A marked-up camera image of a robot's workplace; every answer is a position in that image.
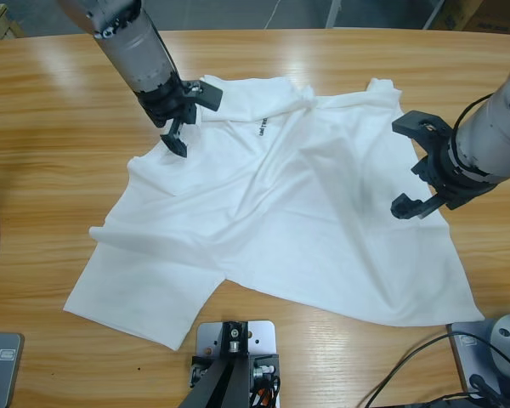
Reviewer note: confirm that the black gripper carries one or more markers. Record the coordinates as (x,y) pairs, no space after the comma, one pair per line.
(459,187)
(163,102)

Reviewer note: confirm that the white t-shirt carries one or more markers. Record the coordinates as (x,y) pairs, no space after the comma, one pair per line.
(280,212)

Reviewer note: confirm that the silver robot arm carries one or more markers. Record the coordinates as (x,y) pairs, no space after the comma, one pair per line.
(493,140)
(132,47)

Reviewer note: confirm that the cardboard box with blue print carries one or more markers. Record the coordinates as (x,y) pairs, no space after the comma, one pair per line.
(455,15)

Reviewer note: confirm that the cardboard box with black print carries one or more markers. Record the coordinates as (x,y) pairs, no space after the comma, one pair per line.
(497,19)

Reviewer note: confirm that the wooden pallet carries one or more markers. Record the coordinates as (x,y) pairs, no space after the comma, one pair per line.
(0,23)

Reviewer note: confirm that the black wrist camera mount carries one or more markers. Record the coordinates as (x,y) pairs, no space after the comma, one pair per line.
(421,127)
(210,95)

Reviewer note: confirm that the white metal frame leg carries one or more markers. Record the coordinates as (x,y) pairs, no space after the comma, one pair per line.
(433,15)
(333,13)

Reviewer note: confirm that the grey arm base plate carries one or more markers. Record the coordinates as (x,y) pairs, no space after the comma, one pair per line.
(463,361)
(8,382)

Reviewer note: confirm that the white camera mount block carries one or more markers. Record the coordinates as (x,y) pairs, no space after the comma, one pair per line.
(261,336)

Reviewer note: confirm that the dark camera post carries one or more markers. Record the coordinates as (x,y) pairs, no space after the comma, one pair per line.
(225,382)

